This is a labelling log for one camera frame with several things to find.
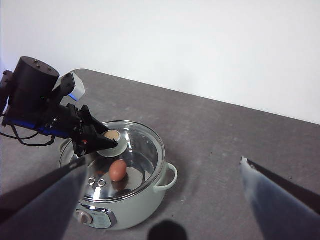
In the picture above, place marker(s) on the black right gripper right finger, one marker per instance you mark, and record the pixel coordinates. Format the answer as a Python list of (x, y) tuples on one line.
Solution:
[(282, 212)]

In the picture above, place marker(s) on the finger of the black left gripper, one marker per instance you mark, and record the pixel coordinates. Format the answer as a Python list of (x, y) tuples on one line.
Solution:
[(91, 125), (92, 143)]

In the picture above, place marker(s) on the brown egg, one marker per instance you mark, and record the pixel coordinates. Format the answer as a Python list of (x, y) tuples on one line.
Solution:
[(118, 171)]

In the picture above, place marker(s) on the pale green electric pot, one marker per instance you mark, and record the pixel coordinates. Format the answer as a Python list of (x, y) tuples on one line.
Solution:
[(135, 212)]

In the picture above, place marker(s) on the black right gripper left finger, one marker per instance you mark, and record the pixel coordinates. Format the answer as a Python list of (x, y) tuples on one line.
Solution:
[(37, 212)]

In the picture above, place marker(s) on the pale grey camera box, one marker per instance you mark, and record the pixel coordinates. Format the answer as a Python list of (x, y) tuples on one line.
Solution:
[(76, 88)]

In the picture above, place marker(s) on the glass lid with green knob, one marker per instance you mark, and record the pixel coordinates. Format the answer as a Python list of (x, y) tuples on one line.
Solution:
[(142, 155)]

